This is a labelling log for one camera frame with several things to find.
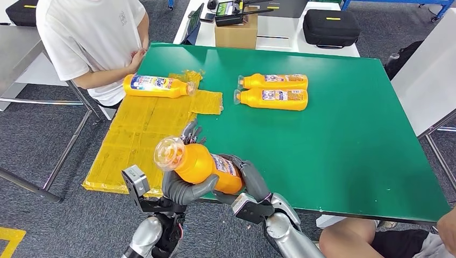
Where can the black zip carrying case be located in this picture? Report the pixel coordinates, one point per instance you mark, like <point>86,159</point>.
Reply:
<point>330,28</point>

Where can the blue frame leg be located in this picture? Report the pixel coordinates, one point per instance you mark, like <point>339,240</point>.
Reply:
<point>171,4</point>

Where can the orange detergent bottle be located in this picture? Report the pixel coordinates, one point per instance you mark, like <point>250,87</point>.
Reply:
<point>156,85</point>
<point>199,165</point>
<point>253,82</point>
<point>250,99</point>

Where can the person's right forearm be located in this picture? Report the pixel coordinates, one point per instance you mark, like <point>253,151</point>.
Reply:
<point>103,74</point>

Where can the person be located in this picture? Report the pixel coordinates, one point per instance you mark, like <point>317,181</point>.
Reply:
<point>356,238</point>
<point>89,32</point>

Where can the white table leg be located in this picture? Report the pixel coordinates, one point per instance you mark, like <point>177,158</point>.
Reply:
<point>331,222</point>

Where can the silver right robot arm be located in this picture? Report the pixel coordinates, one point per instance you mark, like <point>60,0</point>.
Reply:
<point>285,231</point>

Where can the grey metal table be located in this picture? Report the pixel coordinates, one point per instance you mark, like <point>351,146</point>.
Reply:
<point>14,53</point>

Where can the black mouse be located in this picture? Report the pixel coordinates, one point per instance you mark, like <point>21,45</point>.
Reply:
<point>212,4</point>

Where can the white table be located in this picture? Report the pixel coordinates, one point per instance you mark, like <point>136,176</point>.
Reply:
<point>427,78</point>
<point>278,42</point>

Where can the black bag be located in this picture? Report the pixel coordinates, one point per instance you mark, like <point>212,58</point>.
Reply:
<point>21,12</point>

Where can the person's right hand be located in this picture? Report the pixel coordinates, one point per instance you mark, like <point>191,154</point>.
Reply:
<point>137,60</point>

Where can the black backpack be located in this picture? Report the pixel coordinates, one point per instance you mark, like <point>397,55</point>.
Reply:
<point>402,60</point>

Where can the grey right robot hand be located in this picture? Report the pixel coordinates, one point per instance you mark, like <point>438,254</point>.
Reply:
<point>254,181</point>

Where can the yellow taped plastic sheet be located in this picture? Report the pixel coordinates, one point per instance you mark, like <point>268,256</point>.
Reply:
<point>142,142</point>

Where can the person's left forearm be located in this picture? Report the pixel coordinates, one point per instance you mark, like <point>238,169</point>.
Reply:
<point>144,34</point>

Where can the dark tablet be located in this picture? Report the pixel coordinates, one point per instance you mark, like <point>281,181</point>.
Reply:
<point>195,25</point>

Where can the blue metal frame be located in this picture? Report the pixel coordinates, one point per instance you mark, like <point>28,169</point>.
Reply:
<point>427,2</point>

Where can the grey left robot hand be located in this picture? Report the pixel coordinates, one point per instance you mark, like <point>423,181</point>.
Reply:
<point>181,192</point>

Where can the brown cardboard box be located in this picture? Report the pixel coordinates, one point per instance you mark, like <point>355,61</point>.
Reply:
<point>236,35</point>

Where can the dark grey laptop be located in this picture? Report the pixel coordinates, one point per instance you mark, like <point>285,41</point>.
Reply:
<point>289,9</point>

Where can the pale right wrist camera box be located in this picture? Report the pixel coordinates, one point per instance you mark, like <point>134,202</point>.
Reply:
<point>249,210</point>

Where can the black remote controller with screen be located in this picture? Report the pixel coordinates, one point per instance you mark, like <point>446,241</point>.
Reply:
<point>227,18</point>

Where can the black phone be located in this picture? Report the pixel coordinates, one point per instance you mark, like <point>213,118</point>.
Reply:
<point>207,18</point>

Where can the yellow floor tape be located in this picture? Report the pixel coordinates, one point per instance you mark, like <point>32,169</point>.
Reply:
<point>10,238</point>

